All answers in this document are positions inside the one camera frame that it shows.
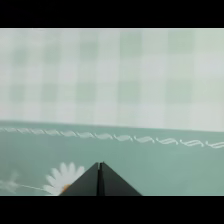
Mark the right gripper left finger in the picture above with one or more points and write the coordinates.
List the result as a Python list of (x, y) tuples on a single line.
[(85, 183)]

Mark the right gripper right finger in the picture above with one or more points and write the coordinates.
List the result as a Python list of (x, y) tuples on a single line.
[(115, 183)]

